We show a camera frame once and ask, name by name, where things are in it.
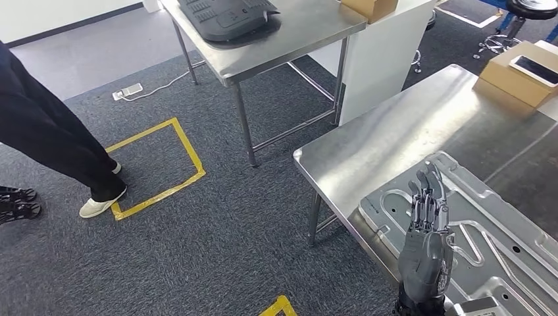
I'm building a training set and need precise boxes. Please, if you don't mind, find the clear plastic film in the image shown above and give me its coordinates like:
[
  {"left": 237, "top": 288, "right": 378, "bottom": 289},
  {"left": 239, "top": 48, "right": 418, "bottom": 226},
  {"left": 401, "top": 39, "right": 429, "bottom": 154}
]
[{"left": 436, "top": 231, "right": 459, "bottom": 298}]

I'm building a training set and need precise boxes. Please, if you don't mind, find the white cabinet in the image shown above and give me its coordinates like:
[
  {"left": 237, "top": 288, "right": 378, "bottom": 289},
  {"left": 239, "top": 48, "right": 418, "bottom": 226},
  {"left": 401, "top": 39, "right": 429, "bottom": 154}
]
[{"left": 308, "top": 0, "right": 437, "bottom": 127}]

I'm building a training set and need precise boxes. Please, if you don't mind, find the person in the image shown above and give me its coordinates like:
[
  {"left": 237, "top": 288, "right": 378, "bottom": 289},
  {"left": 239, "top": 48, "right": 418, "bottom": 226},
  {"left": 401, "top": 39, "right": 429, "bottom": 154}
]
[{"left": 0, "top": 40, "right": 128, "bottom": 219}]

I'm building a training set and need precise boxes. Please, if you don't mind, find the black flat device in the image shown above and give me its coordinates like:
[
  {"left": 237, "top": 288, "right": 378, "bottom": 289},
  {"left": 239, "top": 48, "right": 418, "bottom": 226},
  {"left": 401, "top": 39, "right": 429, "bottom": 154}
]
[{"left": 509, "top": 54, "right": 558, "bottom": 88}]

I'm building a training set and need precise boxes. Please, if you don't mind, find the steel table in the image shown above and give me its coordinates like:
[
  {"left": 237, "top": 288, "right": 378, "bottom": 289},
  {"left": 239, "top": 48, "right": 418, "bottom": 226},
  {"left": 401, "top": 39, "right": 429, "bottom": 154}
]
[{"left": 159, "top": 0, "right": 368, "bottom": 169}]

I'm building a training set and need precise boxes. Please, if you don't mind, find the black round stool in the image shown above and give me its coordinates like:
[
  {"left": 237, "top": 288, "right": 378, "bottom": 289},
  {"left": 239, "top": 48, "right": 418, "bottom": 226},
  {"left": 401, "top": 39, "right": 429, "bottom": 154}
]
[
  {"left": 411, "top": 11, "right": 438, "bottom": 74},
  {"left": 472, "top": 0, "right": 558, "bottom": 61}
]

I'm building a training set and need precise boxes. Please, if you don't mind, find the stamped sheet metal panel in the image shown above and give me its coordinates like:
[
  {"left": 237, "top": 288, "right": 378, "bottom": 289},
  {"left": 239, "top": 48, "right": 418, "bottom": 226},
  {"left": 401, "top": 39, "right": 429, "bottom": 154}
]
[{"left": 358, "top": 151, "right": 558, "bottom": 316}]

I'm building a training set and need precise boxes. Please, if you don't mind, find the cardboard box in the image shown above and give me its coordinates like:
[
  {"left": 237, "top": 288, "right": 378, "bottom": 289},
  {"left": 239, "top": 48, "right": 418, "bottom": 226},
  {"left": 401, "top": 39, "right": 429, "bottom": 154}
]
[
  {"left": 472, "top": 40, "right": 558, "bottom": 109},
  {"left": 340, "top": 0, "right": 399, "bottom": 25}
]

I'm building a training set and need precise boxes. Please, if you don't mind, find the white power cable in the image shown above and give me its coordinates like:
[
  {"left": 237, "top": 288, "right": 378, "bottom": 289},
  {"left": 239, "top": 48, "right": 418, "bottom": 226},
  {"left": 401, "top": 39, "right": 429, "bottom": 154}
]
[{"left": 120, "top": 69, "right": 193, "bottom": 102}]

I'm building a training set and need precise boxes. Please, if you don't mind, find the white power strip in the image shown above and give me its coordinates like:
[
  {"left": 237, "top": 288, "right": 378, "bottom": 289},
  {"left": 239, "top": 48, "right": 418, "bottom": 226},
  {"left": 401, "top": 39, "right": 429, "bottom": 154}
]
[{"left": 112, "top": 82, "right": 144, "bottom": 102}]

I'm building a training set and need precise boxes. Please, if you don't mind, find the steel workbench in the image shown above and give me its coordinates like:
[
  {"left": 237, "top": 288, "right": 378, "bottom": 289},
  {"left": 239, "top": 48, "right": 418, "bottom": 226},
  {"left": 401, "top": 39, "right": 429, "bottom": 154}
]
[{"left": 293, "top": 64, "right": 558, "bottom": 316}]

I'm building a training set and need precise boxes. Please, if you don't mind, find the black moulded plastic part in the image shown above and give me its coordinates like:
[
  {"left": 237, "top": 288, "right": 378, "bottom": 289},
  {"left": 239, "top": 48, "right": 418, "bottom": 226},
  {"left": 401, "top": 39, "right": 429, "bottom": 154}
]
[{"left": 176, "top": 0, "right": 281, "bottom": 43}]

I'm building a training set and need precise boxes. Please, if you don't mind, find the yellow floor tape square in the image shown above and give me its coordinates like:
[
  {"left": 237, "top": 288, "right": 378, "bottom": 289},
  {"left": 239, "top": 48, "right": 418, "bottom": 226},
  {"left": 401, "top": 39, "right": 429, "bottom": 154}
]
[
  {"left": 259, "top": 295, "right": 298, "bottom": 316},
  {"left": 105, "top": 117, "right": 207, "bottom": 222}
]

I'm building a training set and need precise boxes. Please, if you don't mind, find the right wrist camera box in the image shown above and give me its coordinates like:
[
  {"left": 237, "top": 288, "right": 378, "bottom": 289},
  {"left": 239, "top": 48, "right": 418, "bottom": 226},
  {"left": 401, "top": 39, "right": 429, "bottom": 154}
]
[{"left": 453, "top": 296, "right": 511, "bottom": 316}]

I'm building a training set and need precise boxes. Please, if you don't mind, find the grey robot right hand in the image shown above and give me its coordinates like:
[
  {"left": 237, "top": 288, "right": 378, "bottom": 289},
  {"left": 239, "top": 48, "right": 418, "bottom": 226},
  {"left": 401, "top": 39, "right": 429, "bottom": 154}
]
[{"left": 397, "top": 162, "right": 457, "bottom": 306}]

